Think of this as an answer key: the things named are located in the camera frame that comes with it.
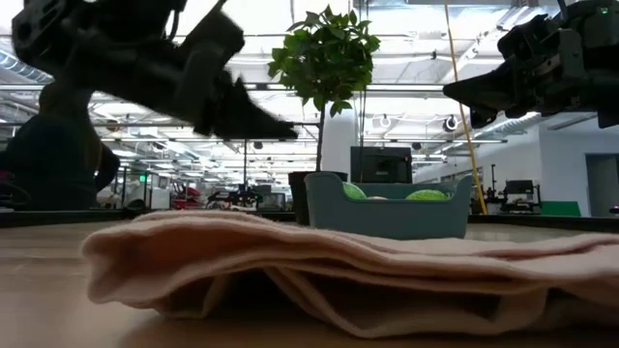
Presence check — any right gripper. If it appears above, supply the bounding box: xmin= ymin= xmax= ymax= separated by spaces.
xmin=442 ymin=14 xmax=619 ymax=130

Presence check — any black mesh box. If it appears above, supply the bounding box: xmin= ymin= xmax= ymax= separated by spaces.
xmin=350 ymin=146 xmax=414 ymax=184

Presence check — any black hanging cable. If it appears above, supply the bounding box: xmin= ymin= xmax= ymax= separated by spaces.
xmin=358 ymin=0 xmax=369 ymax=149

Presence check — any folded beige cloth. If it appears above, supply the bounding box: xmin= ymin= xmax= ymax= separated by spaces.
xmin=80 ymin=210 xmax=619 ymax=339

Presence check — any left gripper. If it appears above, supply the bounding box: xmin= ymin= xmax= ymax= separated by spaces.
xmin=144 ymin=12 xmax=297 ymax=140

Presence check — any black robot workstation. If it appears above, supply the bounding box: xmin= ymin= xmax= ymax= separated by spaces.
xmin=483 ymin=163 xmax=544 ymax=215

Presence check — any green leafy plant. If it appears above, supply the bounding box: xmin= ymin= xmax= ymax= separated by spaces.
xmin=267 ymin=4 xmax=382 ymax=174

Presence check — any green board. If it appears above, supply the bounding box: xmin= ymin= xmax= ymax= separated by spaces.
xmin=540 ymin=200 xmax=582 ymax=218

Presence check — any person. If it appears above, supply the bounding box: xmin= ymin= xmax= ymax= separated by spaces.
xmin=4 ymin=81 xmax=121 ymax=212

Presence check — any green oval toy vegetable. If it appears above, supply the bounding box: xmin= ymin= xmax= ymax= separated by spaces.
xmin=404 ymin=188 xmax=451 ymax=202

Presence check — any yellow cable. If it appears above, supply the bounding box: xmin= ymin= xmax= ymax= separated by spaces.
xmin=443 ymin=0 xmax=488 ymax=217

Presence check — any teal plastic tub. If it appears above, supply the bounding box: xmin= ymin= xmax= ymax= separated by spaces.
xmin=304 ymin=172 xmax=474 ymax=241

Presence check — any green pear-shaped toy fruit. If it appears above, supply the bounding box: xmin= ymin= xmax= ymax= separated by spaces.
xmin=341 ymin=182 xmax=368 ymax=201

